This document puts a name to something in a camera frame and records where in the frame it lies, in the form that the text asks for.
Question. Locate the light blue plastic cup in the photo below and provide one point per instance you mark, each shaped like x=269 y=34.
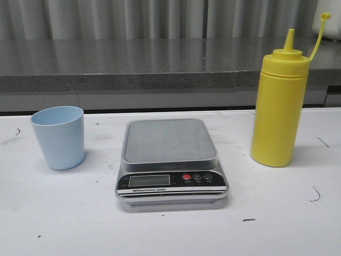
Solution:
x=60 y=134

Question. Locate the yellow squeeze bottle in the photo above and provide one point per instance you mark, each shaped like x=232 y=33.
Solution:
x=281 y=90

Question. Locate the silver digital kitchen scale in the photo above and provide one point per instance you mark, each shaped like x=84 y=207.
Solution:
x=169 y=161

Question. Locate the grey stone counter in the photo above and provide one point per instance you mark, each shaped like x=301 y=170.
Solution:
x=117 y=75

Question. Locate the white container on counter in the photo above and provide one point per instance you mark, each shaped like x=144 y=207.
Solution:
x=332 y=27

